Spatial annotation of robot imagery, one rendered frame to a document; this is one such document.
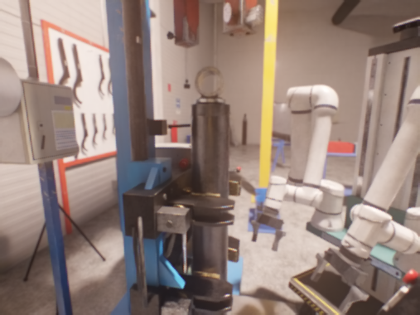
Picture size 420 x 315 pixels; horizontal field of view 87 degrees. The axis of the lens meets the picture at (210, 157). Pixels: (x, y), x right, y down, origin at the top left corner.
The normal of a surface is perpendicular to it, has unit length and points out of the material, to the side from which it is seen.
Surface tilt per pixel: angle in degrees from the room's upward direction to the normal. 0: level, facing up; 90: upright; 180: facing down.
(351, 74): 90
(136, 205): 90
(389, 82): 90
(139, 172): 90
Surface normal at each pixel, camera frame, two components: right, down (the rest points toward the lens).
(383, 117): -0.89, 0.08
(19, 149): -0.21, 0.18
